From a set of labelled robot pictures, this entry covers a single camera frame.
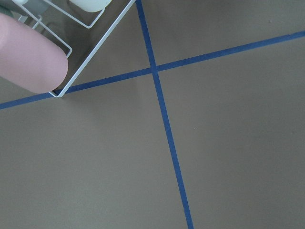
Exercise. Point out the dusty pink cup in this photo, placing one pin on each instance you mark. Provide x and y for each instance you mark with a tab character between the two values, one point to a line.
28	59

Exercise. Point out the grey green cup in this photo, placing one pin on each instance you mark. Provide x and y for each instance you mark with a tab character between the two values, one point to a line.
36	7

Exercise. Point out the white wire cup rack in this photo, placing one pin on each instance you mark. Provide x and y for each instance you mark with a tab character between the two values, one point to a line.
80	33

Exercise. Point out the white cup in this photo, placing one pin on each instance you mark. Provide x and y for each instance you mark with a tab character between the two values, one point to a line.
91	5

